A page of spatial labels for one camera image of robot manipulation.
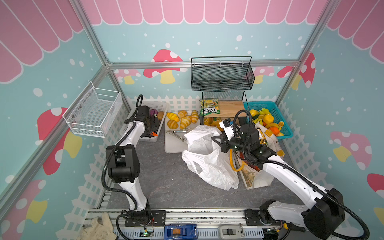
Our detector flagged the cream canvas tote bag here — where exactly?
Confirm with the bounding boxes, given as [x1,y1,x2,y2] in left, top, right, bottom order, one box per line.
[229,121,285,190]

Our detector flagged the white plastic grocery bag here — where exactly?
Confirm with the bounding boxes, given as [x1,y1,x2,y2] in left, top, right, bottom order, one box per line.
[182,125,239,191]

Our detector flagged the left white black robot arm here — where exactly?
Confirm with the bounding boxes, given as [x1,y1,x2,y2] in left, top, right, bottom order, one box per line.
[101,95,159,226]

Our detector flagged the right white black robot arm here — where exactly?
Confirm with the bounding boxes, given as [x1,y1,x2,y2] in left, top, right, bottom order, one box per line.
[212,110,370,240]

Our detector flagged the purple toy onion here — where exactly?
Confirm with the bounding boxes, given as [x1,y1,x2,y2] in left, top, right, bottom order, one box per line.
[150,109,158,118]

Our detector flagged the brown toy potato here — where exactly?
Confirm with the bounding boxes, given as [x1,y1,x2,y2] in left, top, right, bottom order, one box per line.
[157,111,165,121]

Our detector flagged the toy croissant front left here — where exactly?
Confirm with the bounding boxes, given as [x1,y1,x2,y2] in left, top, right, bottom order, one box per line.
[167,120,179,130]

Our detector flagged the toy croissant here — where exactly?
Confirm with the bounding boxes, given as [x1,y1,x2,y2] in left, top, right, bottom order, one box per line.
[167,112,180,122]
[167,120,179,130]

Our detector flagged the white plastic vegetable basket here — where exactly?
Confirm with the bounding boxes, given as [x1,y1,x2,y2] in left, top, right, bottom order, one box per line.
[119,100,170,143]

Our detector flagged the toy croissant back left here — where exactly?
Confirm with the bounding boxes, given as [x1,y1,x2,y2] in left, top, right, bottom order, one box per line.
[167,112,180,122]

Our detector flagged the metal tongs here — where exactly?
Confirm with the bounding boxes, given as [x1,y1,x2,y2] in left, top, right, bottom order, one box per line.
[166,129,191,143]

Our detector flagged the white cutting board tray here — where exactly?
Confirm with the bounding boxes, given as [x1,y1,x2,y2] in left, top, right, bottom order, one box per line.
[165,110,200,154]

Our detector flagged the toy orange fruit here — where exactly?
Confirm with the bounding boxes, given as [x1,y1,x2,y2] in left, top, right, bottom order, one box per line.
[269,126,280,136]

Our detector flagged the toy yellow lemon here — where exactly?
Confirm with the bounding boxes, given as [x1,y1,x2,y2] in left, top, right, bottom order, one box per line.
[263,114,274,125]

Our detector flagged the toy bread roll middle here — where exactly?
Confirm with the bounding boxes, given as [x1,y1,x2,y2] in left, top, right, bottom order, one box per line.
[178,110,188,119]

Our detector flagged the toy banana bunch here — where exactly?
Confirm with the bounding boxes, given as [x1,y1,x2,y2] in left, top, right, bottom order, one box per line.
[253,114,265,126]

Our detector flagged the toy striped bread loaf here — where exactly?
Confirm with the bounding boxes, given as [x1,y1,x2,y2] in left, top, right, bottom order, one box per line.
[180,116,192,130]

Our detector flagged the yellow snack packet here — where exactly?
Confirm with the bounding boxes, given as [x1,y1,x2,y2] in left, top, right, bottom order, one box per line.
[204,118,223,131]

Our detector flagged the teal plastic fruit basket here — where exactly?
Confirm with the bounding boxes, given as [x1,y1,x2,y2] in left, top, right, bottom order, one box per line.
[244,101,293,140]

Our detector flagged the toy bread right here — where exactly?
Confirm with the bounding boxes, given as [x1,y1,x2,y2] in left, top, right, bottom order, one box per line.
[191,110,200,124]

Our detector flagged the green Fox's candy bag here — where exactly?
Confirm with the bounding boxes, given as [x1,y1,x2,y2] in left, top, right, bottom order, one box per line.
[200,99,221,116]

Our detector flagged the beige cloth rag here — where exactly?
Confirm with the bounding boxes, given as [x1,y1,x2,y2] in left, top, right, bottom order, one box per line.
[77,213,118,240]

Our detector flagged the black wire wooden shelf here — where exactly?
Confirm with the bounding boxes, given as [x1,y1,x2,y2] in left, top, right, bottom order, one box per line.
[200,91,249,124]

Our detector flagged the white wire wall basket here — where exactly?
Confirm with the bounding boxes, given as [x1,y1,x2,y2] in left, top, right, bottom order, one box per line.
[63,82,123,138]

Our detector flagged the black mesh wall basket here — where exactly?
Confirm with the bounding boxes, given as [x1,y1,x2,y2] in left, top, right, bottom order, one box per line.
[191,56,255,92]

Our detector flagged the grey device on rail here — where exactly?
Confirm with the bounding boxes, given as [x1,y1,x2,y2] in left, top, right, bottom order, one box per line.
[219,225,245,240]

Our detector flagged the blue device on rail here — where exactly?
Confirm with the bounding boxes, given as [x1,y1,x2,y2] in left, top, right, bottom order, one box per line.
[164,224,198,240]

